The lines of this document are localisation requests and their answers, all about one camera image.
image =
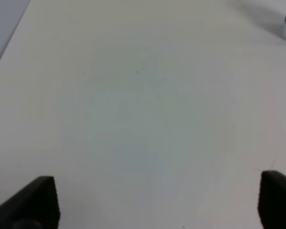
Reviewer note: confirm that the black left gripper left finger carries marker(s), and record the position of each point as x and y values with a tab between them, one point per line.
35	206

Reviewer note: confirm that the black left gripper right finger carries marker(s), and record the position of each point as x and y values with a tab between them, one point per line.
272	200

